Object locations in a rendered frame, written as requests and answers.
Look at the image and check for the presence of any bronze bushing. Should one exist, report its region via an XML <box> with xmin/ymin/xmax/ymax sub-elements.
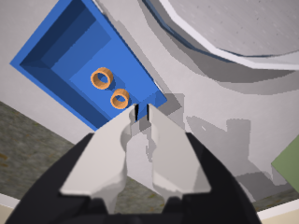
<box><xmin>91</xmin><ymin>67</ymin><xmax>113</xmax><ymax>90</ymax></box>
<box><xmin>110</xmin><ymin>89</ymin><xmax>129</xmax><ymax>109</ymax></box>

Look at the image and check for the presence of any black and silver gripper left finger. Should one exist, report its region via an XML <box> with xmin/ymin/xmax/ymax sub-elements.
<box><xmin>5</xmin><ymin>104</ymin><xmax>139</xmax><ymax>224</ymax></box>

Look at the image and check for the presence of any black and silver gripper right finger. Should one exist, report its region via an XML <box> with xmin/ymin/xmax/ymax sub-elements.
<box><xmin>147</xmin><ymin>104</ymin><xmax>263</xmax><ymax>224</ymax></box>

